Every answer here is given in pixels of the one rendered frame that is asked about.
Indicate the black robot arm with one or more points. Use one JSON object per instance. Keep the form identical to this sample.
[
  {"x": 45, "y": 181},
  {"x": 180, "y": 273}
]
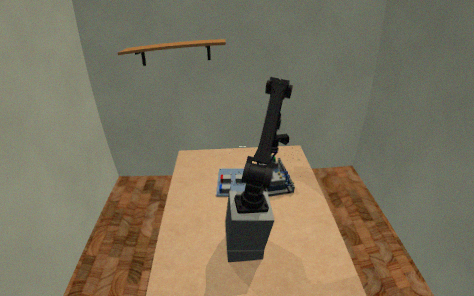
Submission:
[{"x": 250, "y": 201}]

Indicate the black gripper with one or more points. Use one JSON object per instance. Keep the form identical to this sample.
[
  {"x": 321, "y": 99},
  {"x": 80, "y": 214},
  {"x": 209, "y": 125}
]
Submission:
[{"x": 274, "y": 150}]

